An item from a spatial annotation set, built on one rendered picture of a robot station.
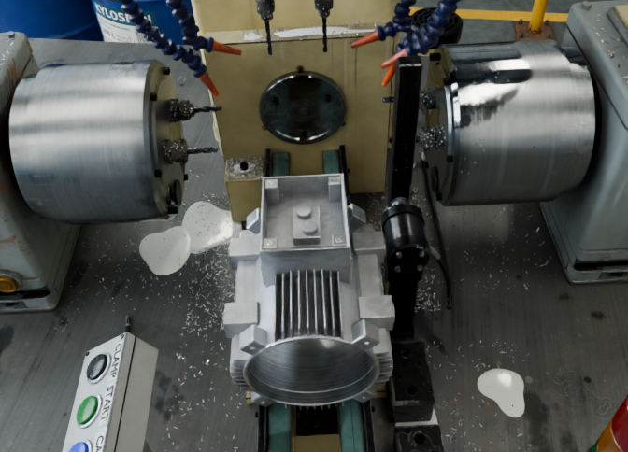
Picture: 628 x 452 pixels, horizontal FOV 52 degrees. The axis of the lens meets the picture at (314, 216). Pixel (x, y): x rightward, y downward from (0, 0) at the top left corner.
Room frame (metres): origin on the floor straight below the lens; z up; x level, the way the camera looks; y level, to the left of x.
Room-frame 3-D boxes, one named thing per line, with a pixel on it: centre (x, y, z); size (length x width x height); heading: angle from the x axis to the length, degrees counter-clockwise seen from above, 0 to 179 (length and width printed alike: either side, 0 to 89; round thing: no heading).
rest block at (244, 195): (0.85, 0.12, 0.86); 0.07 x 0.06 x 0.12; 89
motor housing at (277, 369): (0.47, 0.01, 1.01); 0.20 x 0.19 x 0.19; 179
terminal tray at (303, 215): (0.51, 0.01, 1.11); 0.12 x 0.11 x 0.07; 179
